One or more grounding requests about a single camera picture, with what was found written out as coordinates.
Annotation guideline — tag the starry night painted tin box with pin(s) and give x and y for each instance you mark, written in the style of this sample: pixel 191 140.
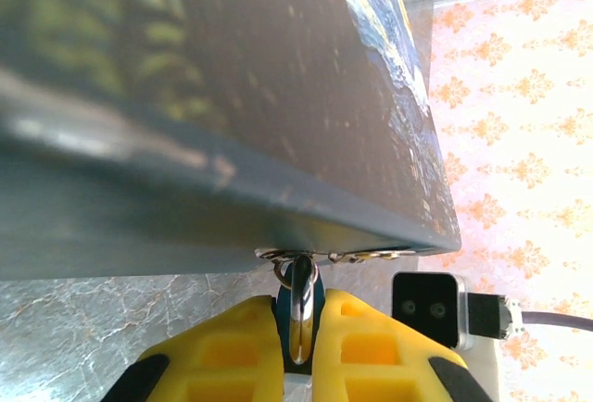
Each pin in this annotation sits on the starry night painted tin box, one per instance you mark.
pixel 231 96

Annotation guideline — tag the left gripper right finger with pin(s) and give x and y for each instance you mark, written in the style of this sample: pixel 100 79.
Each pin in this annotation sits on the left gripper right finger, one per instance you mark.
pixel 370 355

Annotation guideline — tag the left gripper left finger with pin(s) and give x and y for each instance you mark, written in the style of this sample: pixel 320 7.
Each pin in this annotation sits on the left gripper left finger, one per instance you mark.
pixel 222 355

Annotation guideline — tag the small blue padlock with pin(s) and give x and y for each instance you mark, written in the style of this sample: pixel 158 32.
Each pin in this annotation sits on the small blue padlock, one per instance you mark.
pixel 302 309

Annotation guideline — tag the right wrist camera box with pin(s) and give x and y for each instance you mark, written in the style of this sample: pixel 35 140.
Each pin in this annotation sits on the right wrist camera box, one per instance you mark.
pixel 424 309

